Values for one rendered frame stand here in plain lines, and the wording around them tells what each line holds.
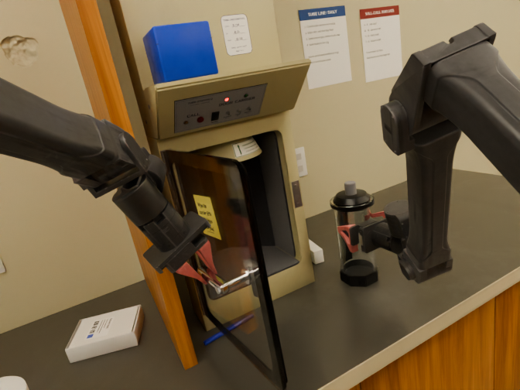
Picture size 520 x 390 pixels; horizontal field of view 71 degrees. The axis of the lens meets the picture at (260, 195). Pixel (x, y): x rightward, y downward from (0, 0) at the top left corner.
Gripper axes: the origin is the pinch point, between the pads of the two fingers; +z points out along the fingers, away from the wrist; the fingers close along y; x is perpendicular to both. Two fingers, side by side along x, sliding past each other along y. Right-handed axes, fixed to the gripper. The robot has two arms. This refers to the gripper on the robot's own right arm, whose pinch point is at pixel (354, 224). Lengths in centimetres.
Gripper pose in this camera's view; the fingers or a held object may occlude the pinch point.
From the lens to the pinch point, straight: 96.2
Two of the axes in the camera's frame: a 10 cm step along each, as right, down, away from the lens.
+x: 1.8, 9.4, 2.9
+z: -4.5, -1.9, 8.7
